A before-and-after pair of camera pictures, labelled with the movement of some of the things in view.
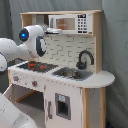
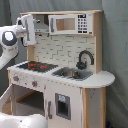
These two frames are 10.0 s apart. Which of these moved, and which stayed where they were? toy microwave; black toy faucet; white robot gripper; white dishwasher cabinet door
Moved: white robot gripper
Stayed: black toy faucet; white dishwasher cabinet door; toy microwave
